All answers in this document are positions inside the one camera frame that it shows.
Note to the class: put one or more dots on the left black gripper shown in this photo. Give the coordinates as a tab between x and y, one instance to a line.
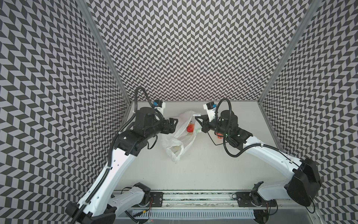
171	129

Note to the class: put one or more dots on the red fake strawberry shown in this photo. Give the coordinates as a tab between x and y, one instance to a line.
220	136

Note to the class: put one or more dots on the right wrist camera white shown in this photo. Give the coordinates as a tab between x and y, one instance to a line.
210	107

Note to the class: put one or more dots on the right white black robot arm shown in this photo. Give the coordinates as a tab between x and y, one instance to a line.
302	180

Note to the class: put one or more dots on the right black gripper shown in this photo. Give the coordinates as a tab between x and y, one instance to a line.
206	122

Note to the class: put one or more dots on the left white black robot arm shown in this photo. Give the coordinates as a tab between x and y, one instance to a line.
97	206

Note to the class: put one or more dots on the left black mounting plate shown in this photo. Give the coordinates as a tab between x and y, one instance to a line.
156	199

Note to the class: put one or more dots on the white plastic bag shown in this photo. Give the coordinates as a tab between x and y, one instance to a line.
179	142

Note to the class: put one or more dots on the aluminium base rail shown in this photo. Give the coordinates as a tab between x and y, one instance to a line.
214	199

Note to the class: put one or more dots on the white vented strip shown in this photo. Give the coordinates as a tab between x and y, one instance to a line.
198	214

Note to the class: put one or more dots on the dark red fake fruit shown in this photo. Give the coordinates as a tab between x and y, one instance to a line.
190	128

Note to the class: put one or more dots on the white square plate black rim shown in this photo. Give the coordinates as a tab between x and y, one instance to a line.
215	140

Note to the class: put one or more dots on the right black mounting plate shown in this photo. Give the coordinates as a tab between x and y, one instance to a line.
247	199

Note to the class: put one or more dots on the black mounting plate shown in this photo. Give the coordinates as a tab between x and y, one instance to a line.
156	199
247	199

